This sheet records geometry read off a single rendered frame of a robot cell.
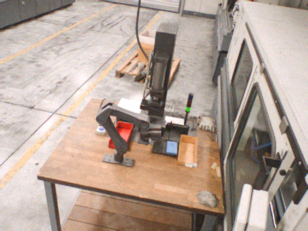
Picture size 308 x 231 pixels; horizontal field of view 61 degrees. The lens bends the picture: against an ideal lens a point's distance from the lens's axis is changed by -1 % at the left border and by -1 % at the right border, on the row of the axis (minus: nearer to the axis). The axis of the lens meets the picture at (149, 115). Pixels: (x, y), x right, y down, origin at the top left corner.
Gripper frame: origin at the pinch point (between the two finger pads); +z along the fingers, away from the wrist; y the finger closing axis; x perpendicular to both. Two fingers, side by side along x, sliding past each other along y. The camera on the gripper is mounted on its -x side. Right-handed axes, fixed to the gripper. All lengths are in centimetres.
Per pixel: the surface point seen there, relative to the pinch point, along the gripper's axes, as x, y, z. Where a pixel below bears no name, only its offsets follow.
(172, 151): -20.5, 0.0, 9.0
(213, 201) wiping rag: -47, -31, -10
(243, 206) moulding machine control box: -40, -43, -81
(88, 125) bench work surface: 46, 11, 21
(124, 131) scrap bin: 17.8, 11.5, 19.5
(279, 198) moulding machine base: -84, -22, -12
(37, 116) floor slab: 160, 61, 161
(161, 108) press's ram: -6.7, 27.1, 0.7
